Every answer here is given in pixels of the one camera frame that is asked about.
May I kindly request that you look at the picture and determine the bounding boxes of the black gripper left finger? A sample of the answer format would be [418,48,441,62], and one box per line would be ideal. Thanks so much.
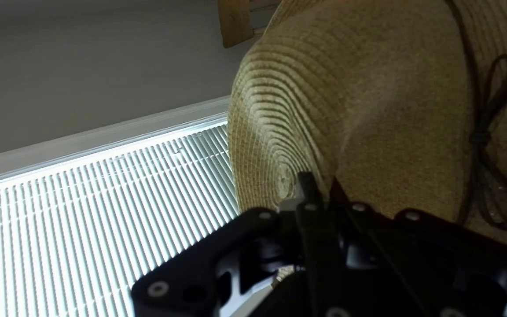
[130,169,328,317]

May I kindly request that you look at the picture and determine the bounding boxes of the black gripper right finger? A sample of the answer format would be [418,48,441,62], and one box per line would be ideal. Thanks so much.
[325,177,507,317]

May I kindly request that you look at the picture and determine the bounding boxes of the tan straw hat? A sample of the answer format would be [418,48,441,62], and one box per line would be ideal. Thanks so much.
[225,0,507,256]

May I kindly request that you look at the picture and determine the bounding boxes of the white window blinds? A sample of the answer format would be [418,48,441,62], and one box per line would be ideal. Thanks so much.
[0,120,242,317]

